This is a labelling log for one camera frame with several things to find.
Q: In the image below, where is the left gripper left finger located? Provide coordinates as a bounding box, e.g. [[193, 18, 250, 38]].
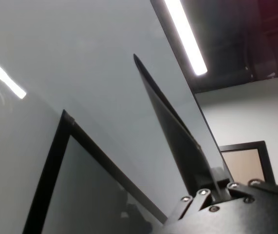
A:
[[177, 188, 214, 219]]

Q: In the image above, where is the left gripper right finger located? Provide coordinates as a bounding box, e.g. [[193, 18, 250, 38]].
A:
[[220, 177, 278, 204]]

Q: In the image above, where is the black robot print poster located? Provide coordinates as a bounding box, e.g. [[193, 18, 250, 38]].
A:
[[133, 53, 234, 203]]

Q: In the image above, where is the black framed beige door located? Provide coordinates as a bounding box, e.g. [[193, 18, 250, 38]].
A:
[[218, 140, 276, 186]]

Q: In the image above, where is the white ceiling light bar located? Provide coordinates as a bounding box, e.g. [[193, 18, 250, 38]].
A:
[[164, 0, 208, 76]]

